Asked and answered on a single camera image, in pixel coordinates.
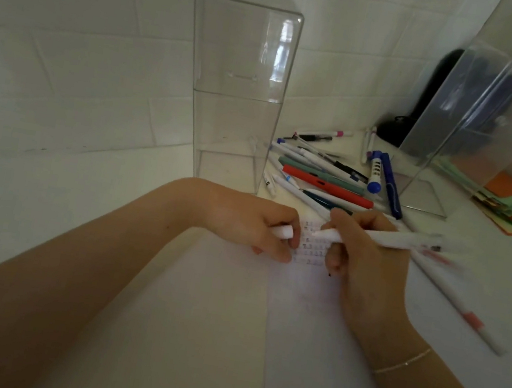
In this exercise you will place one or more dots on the person's right hand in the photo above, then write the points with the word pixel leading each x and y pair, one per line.
pixel 372 282

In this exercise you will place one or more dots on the person's left hand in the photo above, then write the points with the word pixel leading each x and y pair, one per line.
pixel 247 219

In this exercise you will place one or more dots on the white pen pink tip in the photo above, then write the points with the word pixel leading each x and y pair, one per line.
pixel 403 240

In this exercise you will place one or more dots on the dark teal pen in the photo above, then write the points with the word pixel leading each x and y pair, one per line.
pixel 327 202

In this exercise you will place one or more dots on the pile of assorted pens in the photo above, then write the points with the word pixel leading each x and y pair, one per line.
pixel 325 184

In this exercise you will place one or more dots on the white paper sheet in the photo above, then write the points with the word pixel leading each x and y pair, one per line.
pixel 313 380

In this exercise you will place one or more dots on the clear acrylic box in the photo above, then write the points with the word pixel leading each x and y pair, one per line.
pixel 481 116
pixel 236 77

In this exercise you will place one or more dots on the person's left forearm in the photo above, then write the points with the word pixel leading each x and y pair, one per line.
pixel 67 287

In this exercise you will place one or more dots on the stack of coloured sticky notes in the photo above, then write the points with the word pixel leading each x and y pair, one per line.
pixel 508 192

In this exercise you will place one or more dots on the black bag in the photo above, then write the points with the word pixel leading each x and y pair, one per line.
pixel 426 97

